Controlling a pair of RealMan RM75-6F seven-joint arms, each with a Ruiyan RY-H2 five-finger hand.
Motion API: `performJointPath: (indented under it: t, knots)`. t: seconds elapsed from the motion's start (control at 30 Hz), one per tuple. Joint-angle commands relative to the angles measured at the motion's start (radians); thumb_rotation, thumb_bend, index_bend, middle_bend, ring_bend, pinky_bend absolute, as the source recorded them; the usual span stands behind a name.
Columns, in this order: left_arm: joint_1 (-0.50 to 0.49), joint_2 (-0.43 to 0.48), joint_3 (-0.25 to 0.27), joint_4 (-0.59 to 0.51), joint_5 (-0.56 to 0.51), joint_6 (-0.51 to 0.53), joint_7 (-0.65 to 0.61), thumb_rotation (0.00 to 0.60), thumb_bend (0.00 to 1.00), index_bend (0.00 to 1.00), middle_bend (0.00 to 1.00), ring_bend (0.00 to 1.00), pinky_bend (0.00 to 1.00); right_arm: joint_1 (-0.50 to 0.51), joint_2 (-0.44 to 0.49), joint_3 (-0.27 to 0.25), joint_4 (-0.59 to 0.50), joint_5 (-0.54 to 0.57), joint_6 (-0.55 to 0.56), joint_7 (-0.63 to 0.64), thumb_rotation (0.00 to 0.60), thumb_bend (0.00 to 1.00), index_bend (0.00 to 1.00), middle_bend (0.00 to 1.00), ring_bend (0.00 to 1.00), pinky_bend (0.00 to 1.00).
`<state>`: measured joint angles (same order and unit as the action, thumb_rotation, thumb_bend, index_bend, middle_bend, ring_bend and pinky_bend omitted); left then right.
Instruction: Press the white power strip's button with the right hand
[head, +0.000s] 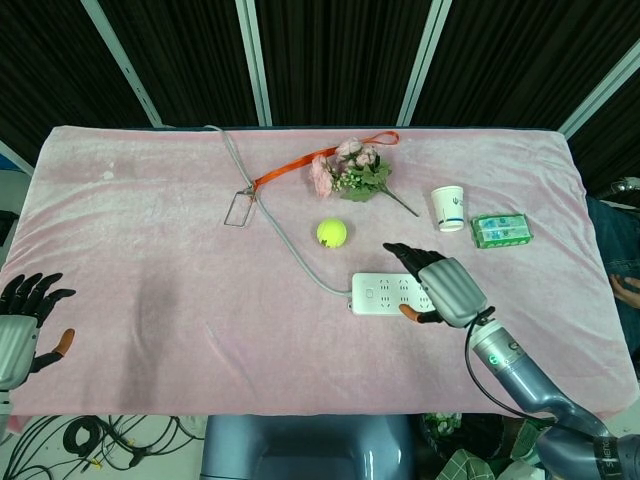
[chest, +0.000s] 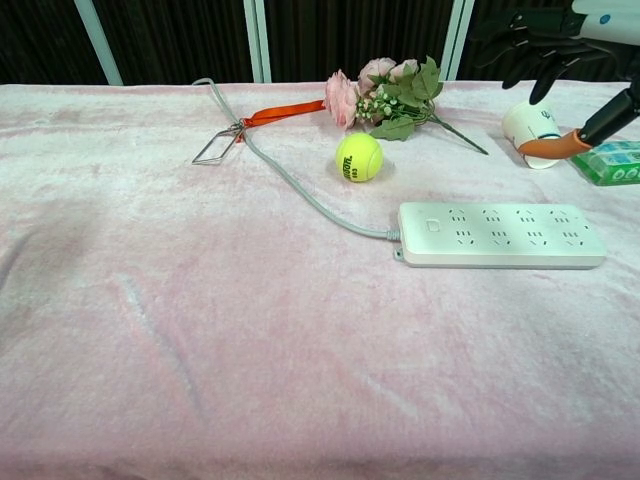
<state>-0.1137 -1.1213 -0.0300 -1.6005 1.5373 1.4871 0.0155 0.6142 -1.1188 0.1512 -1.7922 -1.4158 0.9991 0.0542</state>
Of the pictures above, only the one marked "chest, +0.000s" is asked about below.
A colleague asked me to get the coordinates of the slanted pale frame post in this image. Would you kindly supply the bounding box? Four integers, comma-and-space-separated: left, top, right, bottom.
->
73, 0, 125, 87

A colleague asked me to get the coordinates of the double pale frame post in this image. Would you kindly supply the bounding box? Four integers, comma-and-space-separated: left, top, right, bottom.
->
242, 0, 273, 84

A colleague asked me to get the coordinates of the orange ribbon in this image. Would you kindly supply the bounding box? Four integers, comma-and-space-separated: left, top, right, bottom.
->
234, 99, 326, 144

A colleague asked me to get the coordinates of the metal wire frame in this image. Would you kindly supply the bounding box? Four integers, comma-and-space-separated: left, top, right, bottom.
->
191, 123, 247, 166

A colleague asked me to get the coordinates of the green tissue pack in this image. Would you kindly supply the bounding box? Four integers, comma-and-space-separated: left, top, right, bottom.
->
568, 139, 640, 188

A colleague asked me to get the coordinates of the pink plush table cloth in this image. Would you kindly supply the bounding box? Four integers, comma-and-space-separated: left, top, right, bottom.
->
0, 78, 640, 480

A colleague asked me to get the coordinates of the yellow tennis ball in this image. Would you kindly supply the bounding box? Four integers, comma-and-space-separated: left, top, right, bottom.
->
335, 132, 385, 184

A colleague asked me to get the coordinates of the white paper cup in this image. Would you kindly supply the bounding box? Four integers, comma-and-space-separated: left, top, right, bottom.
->
501, 98, 569, 171

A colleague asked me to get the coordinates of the black curtain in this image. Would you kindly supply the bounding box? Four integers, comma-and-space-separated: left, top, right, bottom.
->
0, 0, 640, 87

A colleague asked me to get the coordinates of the white power strip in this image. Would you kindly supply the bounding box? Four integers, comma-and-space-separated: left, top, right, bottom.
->
397, 201, 608, 270

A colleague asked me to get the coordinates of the grey power cord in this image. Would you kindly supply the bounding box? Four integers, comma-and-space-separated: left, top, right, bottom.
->
191, 77, 402, 242

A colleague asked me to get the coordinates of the right robot hand grey black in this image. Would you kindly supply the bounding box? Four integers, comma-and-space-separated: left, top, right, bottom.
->
468, 0, 640, 162

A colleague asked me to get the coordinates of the pink artificial flower bouquet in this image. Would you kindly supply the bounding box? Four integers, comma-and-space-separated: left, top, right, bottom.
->
323, 55, 490, 157

